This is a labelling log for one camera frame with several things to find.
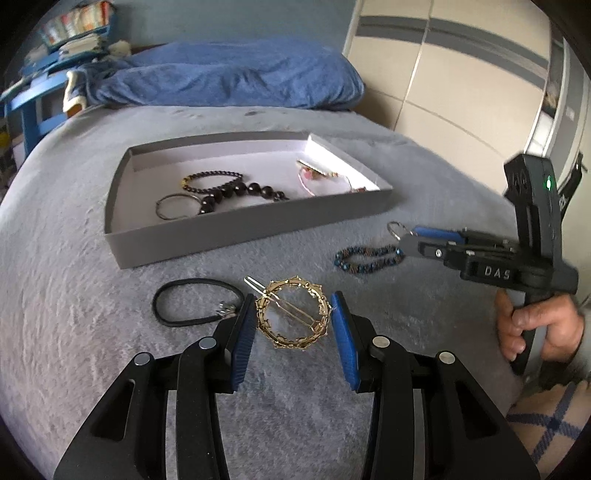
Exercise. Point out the gold round hair clip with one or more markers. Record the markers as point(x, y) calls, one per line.
point(265, 330)

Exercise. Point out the beige wardrobe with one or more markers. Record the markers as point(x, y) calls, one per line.
point(438, 69)

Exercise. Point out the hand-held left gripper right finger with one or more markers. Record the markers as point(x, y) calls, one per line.
point(344, 341)

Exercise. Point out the blue duvet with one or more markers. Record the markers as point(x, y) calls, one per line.
point(231, 76)

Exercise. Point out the person's right hand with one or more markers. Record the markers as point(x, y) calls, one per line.
point(558, 323)

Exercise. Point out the white plush toy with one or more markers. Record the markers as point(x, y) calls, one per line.
point(120, 48)

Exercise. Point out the person's right forearm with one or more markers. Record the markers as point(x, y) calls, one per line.
point(582, 355)

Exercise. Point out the blue desk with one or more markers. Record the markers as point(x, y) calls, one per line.
point(34, 115)

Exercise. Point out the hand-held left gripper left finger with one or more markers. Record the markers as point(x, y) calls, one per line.
point(242, 341)

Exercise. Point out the silver bangle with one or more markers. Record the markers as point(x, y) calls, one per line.
point(160, 212)

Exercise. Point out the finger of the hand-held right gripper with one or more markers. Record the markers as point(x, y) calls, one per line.
point(436, 233)
point(429, 251)

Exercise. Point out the grey bed blanket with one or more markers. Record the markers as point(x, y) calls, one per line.
point(138, 392)

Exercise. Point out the stack of books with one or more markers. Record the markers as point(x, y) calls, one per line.
point(74, 23)

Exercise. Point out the person's plaid trouser leg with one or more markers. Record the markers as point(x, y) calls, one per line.
point(554, 429)

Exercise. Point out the grey cardboard box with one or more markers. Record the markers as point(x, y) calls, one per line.
point(258, 233)

